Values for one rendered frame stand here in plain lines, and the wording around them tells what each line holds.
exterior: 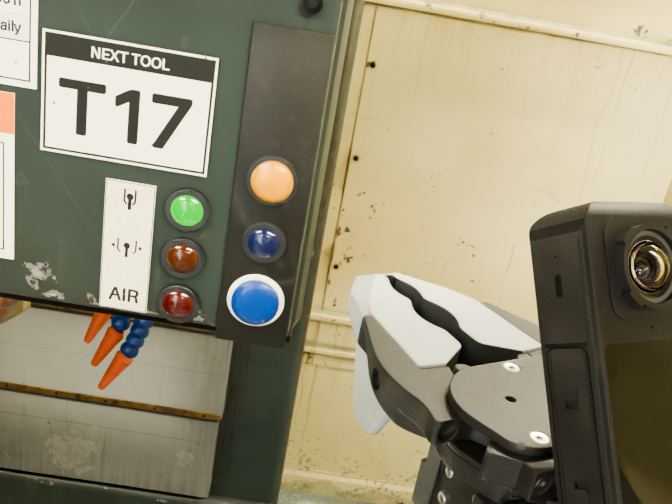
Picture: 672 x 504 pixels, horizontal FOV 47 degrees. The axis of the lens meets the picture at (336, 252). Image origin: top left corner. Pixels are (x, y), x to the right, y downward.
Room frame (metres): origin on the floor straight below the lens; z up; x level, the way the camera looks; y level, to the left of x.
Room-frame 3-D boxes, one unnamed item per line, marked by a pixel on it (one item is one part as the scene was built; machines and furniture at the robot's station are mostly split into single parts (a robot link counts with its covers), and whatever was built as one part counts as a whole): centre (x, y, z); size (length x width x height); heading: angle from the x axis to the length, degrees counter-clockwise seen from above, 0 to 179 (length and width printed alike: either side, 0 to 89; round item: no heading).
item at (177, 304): (0.43, 0.09, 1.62); 0.02 x 0.01 x 0.02; 93
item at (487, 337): (0.31, -0.05, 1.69); 0.09 x 0.03 x 0.06; 33
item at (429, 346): (0.29, -0.03, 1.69); 0.09 x 0.03 x 0.06; 33
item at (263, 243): (0.44, 0.04, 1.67); 0.02 x 0.01 x 0.02; 93
